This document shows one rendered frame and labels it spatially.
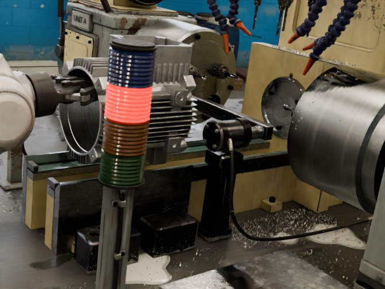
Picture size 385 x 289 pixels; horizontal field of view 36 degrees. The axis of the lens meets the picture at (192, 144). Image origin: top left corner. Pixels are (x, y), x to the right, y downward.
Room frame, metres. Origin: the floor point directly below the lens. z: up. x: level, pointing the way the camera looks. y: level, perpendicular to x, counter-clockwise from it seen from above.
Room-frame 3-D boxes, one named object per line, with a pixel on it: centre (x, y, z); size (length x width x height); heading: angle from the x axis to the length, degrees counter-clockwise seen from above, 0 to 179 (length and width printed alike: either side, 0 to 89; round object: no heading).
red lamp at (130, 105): (0.74, 0.09, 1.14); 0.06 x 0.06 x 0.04
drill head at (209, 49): (1.59, 0.09, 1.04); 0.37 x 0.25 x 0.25; 40
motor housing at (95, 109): (1.07, 0.13, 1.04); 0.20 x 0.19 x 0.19; 130
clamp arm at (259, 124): (1.23, -0.07, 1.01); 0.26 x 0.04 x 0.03; 40
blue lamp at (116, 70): (0.74, 0.09, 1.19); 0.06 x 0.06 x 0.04
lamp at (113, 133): (0.74, 0.09, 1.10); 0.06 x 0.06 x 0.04
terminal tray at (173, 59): (1.10, 0.10, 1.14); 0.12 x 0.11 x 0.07; 130
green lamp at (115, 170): (0.74, 0.09, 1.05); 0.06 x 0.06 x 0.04
